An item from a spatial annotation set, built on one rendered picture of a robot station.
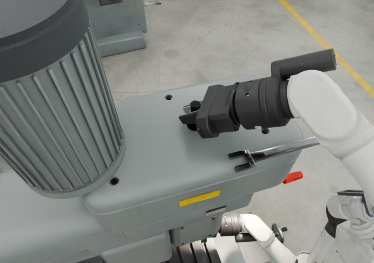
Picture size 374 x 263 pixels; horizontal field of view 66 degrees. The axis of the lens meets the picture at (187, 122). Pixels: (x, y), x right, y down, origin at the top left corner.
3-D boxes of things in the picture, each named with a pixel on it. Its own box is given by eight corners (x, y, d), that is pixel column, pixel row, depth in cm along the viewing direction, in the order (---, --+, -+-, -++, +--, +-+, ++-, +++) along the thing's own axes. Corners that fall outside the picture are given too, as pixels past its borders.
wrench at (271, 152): (334, 127, 61) (336, 124, 60) (346, 142, 58) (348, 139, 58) (227, 155, 56) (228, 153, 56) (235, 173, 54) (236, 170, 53)
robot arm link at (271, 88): (279, 127, 55) (346, 121, 49) (259, 127, 46) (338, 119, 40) (273, 69, 56) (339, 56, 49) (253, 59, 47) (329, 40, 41)
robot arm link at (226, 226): (198, 206, 113) (228, 204, 113) (197, 214, 120) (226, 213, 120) (201, 238, 105) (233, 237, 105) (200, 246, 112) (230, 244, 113)
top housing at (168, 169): (250, 107, 85) (261, 65, 73) (295, 184, 70) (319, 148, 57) (90, 144, 77) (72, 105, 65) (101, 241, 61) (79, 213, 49)
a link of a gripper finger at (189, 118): (177, 113, 59) (203, 109, 55) (185, 123, 61) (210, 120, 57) (175, 118, 58) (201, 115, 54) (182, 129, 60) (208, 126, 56)
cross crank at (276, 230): (277, 224, 176) (281, 218, 167) (286, 244, 169) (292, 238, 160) (253, 232, 173) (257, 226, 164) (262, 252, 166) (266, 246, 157)
